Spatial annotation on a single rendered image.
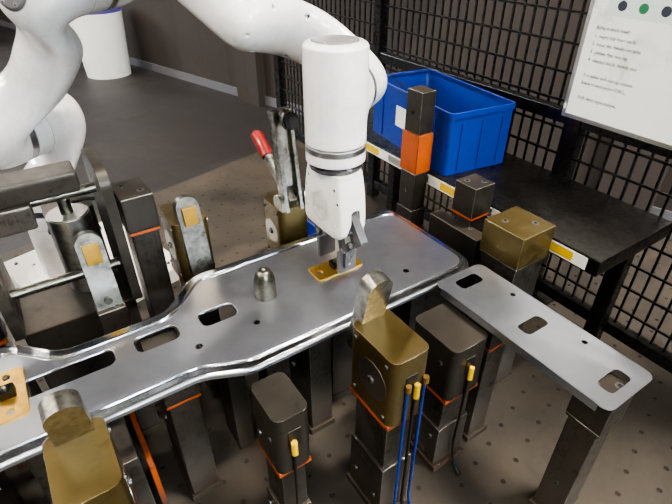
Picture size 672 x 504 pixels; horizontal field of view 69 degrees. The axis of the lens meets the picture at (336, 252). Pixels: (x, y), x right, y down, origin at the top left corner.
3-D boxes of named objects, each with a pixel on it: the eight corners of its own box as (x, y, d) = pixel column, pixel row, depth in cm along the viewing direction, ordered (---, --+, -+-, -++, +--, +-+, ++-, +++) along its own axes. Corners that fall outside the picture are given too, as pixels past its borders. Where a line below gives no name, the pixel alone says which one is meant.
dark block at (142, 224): (172, 389, 97) (119, 200, 73) (161, 367, 102) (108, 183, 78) (197, 378, 99) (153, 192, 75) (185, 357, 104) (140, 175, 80)
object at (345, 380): (332, 402, 94) (332, 283, 78) (321, 388, 97) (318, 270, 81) (362, 386, 98) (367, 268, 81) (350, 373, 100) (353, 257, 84)
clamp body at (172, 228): (206, 388, 98) (170, 227, 77) (187, 354, 105) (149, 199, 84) (236, 374, 101) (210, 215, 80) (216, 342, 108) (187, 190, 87)
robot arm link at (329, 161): (292, 137, 69) (293, 157, 71) (326, 158, 63) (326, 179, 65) (341, 125, 73) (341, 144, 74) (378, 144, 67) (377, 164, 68)
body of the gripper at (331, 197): (294, 149, 71) (297, 217, 77) (333, 175, 64) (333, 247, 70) (337, 138, 74) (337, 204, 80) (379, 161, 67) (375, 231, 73)
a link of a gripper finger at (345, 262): (336, 236, 73) (336, 272, 77) (348, 245, 71) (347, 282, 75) (353, 229, 74) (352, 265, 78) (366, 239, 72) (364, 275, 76)
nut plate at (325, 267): (319, 282, 77) (319, 276, 76) (307, 270, 79) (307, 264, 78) (363, 264, 80) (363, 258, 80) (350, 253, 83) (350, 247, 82)
